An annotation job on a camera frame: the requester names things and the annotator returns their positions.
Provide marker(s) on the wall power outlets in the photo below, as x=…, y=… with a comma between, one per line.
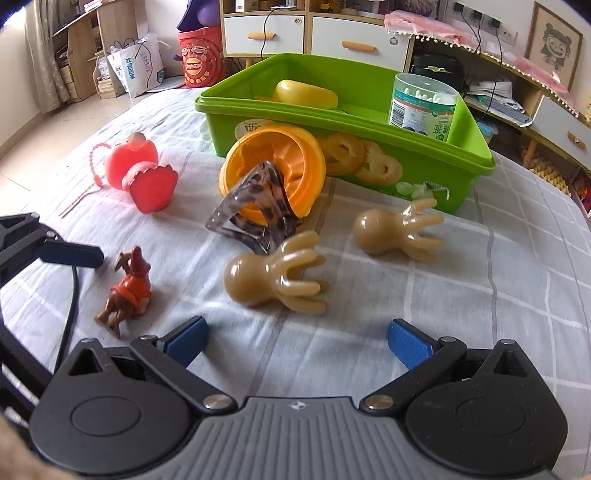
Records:
x=485, y=21

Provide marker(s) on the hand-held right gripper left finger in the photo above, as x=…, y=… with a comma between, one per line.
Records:
x=187, y=339

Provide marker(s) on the tan octopus-shaped massager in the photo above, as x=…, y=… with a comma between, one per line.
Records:
x=383, y=230
x=254, y=281

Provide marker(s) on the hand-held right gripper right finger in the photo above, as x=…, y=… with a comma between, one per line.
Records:
x=408, y=344

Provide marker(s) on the grey checked blanket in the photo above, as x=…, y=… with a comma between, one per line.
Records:
x=415, y=314

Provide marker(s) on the white shopping bag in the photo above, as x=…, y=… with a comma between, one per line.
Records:
x=136, y=69

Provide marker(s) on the pink and red toy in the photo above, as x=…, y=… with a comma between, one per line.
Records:
x=134, y=170

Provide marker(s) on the black bag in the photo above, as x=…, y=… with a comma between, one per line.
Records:
x=436, y=69

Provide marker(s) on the pile of folded papers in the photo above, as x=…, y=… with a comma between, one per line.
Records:
x=498, y=101

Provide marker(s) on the green plastic box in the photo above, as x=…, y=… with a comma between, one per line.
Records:
x=429, y=157

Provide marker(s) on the clear cotton swab jar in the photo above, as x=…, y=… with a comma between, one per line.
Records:
x=422, y=108

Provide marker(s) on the framed cartoon picture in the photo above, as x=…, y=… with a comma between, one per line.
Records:
x=554, y=46

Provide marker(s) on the wide white drawer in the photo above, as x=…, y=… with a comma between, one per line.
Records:
x=360, y=46

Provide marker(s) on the pink fringed cloth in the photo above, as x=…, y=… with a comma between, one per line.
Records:
x=438, y=32

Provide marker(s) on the brown camel figurine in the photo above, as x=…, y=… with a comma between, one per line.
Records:
x=131, y=288

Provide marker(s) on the wooden shelf desk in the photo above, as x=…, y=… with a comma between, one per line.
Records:
x=92, y=50

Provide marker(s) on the yellow egg tray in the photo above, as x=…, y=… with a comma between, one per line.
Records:
x=554, y=177

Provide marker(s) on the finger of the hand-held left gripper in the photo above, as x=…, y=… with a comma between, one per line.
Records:
x=74, y=251
x=21, y=364

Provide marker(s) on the white drawer with keyhole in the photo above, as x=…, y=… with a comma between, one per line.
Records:
x=263, y=34

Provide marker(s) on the orange ribbed plastic cup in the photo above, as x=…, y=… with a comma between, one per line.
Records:
x=272, y=184

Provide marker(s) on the brown tortoiseshell hair claw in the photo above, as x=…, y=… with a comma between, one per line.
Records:
x=240, y=217

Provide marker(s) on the red printed bucket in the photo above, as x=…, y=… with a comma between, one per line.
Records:
x=201, y=57

